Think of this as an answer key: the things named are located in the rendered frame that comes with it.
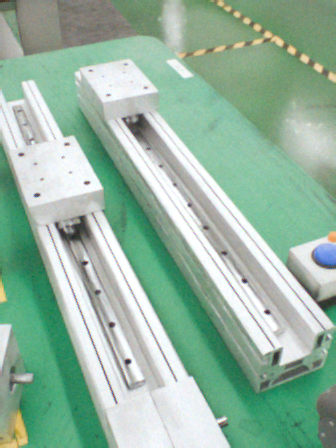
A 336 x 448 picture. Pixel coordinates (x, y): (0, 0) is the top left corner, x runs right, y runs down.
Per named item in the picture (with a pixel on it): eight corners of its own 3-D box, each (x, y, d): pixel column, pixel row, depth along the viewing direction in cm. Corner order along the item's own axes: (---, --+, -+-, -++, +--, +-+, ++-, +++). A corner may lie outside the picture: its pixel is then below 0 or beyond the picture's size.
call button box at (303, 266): (358, 296, 78) (369, 266, 74) (303, 317, 76) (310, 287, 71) (326, 261, 84) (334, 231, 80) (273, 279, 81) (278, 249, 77)
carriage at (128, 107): (159, 122, 105) (158, 90, 101) (106, 134, 102) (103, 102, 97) (131, 88, 116) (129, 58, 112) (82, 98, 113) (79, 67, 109)
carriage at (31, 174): (106, 223, 82) (103, 188, 78) (36, 242, 79) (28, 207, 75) (78, 168, 93) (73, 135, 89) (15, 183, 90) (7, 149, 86)
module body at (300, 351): (322, 366, 69) (336, 325, 64) (255, 394, 66) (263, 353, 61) (120, 98, 125) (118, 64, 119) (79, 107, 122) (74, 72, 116)
